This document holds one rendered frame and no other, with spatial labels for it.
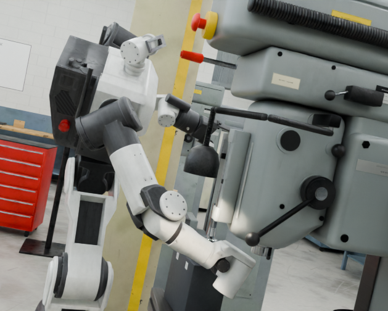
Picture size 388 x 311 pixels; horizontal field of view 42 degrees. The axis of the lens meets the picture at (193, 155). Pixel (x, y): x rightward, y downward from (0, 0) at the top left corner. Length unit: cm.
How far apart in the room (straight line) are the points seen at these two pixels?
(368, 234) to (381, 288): 30
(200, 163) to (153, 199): 26
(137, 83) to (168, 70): 139
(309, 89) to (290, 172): 18
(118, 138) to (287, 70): 48
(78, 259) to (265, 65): 89
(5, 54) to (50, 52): 82
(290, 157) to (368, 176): 17
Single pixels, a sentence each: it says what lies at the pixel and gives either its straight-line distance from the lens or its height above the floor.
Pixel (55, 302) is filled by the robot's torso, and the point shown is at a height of 91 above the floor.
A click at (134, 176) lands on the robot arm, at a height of 138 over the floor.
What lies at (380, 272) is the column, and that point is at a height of 126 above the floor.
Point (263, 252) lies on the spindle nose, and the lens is 117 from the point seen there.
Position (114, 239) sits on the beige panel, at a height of 83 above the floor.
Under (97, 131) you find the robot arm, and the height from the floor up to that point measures 148.
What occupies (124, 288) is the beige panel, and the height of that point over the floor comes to 56.
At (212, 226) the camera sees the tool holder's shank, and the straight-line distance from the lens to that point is 160.
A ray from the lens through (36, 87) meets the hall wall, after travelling 1015.
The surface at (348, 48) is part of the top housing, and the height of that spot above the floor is 176.
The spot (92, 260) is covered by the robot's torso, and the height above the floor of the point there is 106.
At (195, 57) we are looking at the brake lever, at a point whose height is 170.
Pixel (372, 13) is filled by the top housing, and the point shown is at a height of 184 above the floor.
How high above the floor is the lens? 153
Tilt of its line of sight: 3 degrees down
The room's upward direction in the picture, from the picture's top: 12 degrees clockwise
